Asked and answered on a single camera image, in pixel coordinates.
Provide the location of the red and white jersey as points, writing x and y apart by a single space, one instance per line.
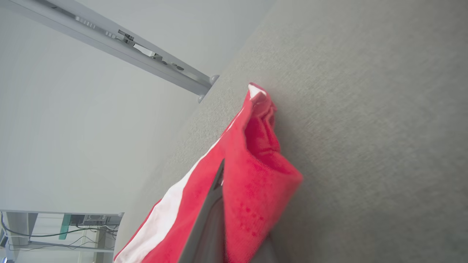
256 182

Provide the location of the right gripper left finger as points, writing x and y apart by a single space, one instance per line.
208 241

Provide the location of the teal bracket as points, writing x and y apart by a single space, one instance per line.
65 226

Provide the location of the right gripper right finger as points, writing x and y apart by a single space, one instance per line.
267 255

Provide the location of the grey metal partition post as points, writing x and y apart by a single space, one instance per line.
109 47

